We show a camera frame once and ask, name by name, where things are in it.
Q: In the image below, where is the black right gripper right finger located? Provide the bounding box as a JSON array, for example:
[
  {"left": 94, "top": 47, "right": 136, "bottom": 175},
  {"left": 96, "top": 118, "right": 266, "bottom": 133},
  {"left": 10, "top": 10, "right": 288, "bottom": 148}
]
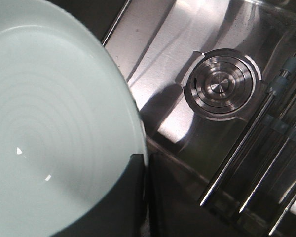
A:
[{"left": 149, "top": 154, "right": 263, "bottom": 237}]

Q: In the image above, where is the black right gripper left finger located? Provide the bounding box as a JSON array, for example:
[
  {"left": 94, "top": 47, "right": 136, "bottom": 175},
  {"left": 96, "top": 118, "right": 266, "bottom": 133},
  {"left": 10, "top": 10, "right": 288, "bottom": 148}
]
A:
[{"left": 54, "top": 154, "right": 146, "bottom": 237}]

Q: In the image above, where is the pale green round plate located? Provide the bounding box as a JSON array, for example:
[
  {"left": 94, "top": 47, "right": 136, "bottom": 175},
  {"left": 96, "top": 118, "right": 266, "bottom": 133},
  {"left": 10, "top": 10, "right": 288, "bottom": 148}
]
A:
[{"left": 0, "top": 0, "right": 147, "bottom": 237}]

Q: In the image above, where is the steel dish drying rack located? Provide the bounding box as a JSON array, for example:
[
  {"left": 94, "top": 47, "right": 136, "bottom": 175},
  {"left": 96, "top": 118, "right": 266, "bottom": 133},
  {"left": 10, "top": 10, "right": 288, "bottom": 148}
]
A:
[{"left": 199, "top": 52, "right": 296, "bottom": 237}]

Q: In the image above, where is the stainless steel sink basin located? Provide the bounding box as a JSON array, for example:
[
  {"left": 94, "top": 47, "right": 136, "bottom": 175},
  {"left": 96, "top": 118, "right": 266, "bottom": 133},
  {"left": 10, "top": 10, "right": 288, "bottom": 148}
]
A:
[{"left": 51, "top": 0, "right": 296, "bottom": 237}]

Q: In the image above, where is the round steel sink drain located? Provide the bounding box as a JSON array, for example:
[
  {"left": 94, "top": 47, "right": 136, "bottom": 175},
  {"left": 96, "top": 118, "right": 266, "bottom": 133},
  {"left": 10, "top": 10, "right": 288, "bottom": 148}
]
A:
[{"left": 182, "top": 48, "right": 262, "bottom": 122}]

